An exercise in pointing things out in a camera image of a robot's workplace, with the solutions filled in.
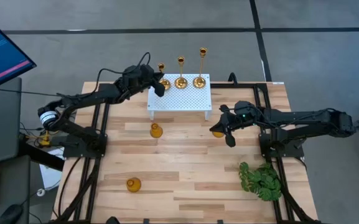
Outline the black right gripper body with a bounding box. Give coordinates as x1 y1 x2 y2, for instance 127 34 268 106
227 101 258 128

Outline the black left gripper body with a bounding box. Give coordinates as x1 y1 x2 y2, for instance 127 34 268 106
123 70 155 94

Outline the short brass candlestick holder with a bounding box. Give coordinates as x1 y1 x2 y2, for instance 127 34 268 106
157 62 172 91

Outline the medium brass candlestick holder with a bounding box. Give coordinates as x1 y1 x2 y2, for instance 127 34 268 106
174 55 189 90

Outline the brass lamp base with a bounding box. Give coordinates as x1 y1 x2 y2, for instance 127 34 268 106
192 47 208 89

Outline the white perforated metal shelf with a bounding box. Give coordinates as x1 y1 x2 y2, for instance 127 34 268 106
146 73 213 121

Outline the green artificial leaf plant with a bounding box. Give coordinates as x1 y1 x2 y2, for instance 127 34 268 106
238 161 282 202

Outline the black desk leg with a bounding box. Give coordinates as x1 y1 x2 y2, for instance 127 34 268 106
19 144 65 172

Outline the white paper sheet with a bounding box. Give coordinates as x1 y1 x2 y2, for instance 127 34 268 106
38 147 65 191

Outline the black computer mouse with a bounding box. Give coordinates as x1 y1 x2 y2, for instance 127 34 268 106
0 203 24 224

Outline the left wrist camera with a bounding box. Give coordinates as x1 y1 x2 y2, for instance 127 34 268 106
141 63 156 81

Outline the black camera cable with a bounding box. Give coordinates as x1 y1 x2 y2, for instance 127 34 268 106
137 52 152 70

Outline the black aluminium rig frame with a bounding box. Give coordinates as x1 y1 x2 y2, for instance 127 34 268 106
50 81 322 224

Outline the yellow cable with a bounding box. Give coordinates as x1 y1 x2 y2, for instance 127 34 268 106
39 130 53 149

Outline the thin black floor cable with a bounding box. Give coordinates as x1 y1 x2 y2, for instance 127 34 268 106
0 88 62 97

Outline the dark cable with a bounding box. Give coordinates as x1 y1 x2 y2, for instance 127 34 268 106
57 157 83 218

